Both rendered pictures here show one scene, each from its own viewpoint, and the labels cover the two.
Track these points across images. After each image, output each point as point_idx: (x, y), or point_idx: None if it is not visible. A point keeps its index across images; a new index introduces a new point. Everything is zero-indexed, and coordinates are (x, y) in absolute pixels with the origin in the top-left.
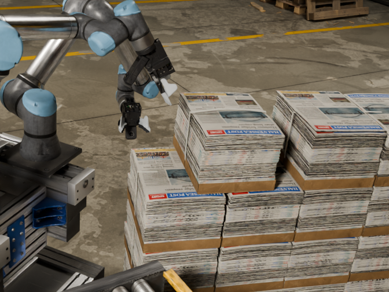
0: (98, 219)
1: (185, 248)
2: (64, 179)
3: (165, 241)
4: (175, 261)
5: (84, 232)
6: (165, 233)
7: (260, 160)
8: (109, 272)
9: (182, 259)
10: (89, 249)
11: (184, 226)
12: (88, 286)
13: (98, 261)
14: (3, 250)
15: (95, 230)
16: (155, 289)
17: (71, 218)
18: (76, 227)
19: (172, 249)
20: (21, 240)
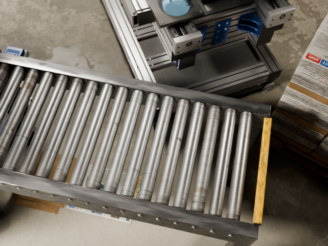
0: (317, 26)
1: (317, 100)
2: (268, 7)
3: (305, 88)
4: (307, 102)
5: (300, 31)
6: (307, 83)
7: None
8: (294, 70)
9: (312, 104)
10: (293, 46)
11: (323, 87)
12: (215, 97)
13: (293, 57)
14: (196, 41)
15: (308, 33)
16: (258, 121)
17: (264, 33)
18: (267, 40)
19: (308, 95)
20: (224, 33)
